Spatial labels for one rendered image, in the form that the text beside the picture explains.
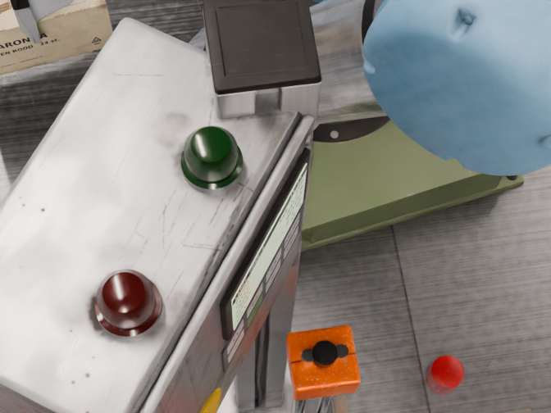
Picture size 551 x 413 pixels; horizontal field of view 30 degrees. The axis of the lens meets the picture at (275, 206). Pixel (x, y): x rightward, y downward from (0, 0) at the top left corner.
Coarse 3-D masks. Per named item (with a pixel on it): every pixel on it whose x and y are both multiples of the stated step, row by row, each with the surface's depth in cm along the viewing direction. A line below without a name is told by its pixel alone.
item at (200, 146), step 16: (208, 128) 42; (192, 144) 41; (208, 144) 41; (224, 144) 41; (192, 160) 41; (208, 160) 41; (224, 160) 41; (240, 160) 43; (192, 176) 42; (208, 176) 42; (224, 176) 42; (240, 176) 43; (208, 192) 43
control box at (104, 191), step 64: (128, 64) 45; (192, 64) 45; (64, 128) 44; (128, 128) 44; (192, 128) 44; (256, 128) 44; (64, 192) 43; (128, 192) 43; (192, 192) 43; (256, 192) 43; (0, 256) 42; (64, 256) 42; (128, 256) 42; (192, 256) 42; (0, 320) 41; (64, 320) 41; (192, 320) 41; (256, 320) 56; (0, 384) 40; (64, 384) 40; (128, 384) 40; (192, 384) 45
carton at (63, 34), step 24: (0, 0) 99; (96, 0) 99; (0, 24) 98; (48, 24) 99; (72, 24) 100; (96, 24) 102; (0, 48) 100; (24, 48) 101; (48, 48) 103; (72, 48) 104; (96, 48) 105; (0, 72) 104
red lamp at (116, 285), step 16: (112, 272) 40; (128, 272) 39; (112, 288) 39; (128, 288) 39; (144, 288) 39; (96, 304) 40; (112, 304) 39; (128, 304) 39; (144, 304) 39; (160, 304) 40; (112, 320) 39; (128, 320) 39; (144, 320) 40; (128, 336) 40
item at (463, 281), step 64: (128, 0) 122; (192, 0) 122; (64, 64) 119; (0, 128) 115; (0, 192) 112; (512, 192) 114; (320, 256) 110; (384, 256) 110; (448, 256) 111; (512, 256) 111; (320, 320) 108; (384, 320) 108; (448, 320) 108; (512, 320) 108; (384, 384) 105; (512, 384) 105
